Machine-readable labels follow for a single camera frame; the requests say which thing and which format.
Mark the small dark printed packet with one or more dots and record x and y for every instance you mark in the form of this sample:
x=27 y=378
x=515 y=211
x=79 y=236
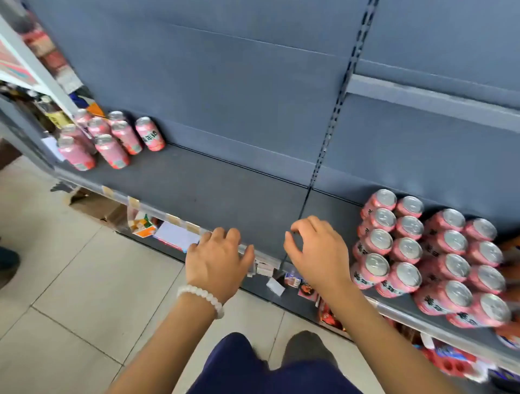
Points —
x=307 y=290

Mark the orange striped soda can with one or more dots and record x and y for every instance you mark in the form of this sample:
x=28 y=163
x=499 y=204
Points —
x=514 y=294
x=514 y=272
x=512 y=244

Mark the grey metal shelf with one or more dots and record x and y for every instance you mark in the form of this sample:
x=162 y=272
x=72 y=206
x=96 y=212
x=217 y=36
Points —
x=203 y=195

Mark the blue packet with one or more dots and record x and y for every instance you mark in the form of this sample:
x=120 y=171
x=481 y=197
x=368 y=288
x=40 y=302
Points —
x=79 y=100

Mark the black metal bracket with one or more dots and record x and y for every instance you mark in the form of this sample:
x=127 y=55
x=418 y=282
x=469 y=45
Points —
x=63 y=187

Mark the person's left hand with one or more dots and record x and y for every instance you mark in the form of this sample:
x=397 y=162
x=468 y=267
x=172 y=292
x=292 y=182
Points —
x=215 y=268

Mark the pink printed soda can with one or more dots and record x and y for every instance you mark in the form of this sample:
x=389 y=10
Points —
x=408 y=248
x=491 y=279
x=384 y=218
x=410 y=203
x=406 y=274
x=489 y=252
x=458 y=293
x=375 y=264
x=380 y=239
x=455 y=240
x=65 y=142
x=103 y=140
x=97 y=121
x=384 y=197
x=493 y=307
x=453 y=218
x=82 y=113
x=483 y=229
x=410 y=225
x=457 y=266

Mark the orange packet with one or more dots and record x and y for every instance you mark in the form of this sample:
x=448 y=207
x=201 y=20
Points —
x=95 y=109

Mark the row of red snack packets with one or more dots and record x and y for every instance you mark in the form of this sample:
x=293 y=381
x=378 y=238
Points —
x=329 y=316

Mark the stack of red flat boxes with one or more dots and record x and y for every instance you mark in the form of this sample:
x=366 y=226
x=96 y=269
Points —
x=44 y=52

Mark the navy blue shirt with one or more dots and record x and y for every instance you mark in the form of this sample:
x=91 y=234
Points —
x=243 y=369

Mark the person's left forearm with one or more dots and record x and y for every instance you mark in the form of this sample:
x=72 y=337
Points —
x=162 y=353

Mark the brown cardboard box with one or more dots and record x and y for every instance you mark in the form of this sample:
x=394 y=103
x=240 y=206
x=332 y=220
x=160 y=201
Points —
x=97 y=207

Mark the person's right hand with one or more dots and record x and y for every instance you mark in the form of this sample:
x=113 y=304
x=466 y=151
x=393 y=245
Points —
x=321 y=255

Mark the white paper sheet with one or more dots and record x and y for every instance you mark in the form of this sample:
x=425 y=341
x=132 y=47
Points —
x=52 y=148

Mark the row of colourful packets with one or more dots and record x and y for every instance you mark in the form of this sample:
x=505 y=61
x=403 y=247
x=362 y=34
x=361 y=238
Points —
x=451 y=359

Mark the person's right forearm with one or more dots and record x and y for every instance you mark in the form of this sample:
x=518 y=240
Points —
x=386 y=345

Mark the white flat packet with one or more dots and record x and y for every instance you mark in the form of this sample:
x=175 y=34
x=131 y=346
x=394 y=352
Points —
x=174 y=235

